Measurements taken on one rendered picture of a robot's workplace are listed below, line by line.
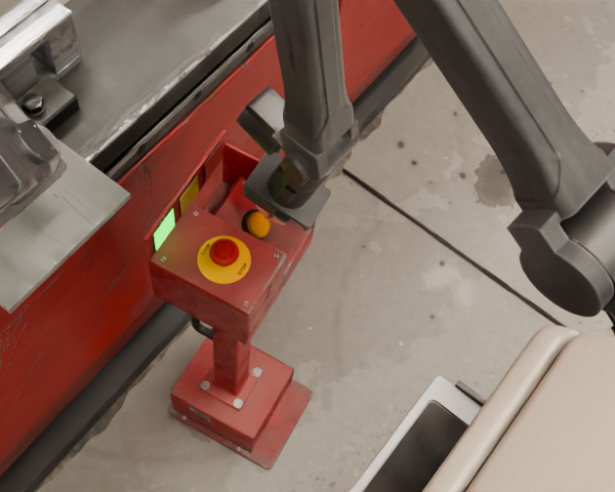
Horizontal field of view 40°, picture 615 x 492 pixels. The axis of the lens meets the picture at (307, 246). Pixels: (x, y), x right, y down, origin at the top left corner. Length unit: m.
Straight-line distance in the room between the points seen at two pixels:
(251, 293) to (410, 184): 1.10
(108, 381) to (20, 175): 1.26
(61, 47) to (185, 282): 0.35
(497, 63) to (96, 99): 0.68
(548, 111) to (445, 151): 1.61
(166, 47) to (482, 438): 0.83
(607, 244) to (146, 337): 1.36
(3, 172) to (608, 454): 0.43
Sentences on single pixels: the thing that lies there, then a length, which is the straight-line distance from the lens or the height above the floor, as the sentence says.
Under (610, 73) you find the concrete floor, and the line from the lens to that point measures 2.57.
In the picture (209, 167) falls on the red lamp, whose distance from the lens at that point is 1.19.
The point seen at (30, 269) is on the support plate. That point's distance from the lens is 0.93.
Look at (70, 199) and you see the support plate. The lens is 0.96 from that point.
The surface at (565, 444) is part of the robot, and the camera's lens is 0.52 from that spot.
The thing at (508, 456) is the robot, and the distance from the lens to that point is 0.53.
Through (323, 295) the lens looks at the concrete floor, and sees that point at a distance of 2.00.
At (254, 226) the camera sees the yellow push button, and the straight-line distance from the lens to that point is 1.24.
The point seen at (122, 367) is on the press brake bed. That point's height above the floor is 0.05.
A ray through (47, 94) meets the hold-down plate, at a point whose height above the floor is 0.91.
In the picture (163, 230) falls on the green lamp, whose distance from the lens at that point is 1.14.
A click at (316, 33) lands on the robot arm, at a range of 0.79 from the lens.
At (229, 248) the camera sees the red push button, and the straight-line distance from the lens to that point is 1.13.
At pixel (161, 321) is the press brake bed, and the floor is 0.05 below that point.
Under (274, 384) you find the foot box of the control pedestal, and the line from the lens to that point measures 1.79.
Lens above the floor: 1.82
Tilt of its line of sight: 63 degrees down
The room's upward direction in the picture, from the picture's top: 11 degrees clockwise
